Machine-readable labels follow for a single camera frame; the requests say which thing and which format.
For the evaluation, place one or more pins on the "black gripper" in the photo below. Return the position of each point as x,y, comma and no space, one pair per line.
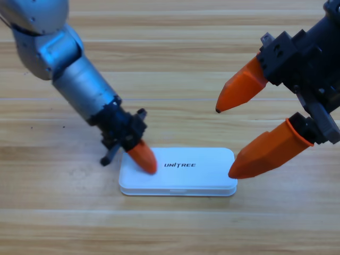
313,63
122,127

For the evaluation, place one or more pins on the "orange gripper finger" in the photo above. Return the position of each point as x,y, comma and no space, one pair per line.
268,154

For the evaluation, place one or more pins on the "white Unitree pencil case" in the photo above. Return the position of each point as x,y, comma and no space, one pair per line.
186,178

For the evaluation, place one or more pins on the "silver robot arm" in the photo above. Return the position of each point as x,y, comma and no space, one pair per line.
74,79

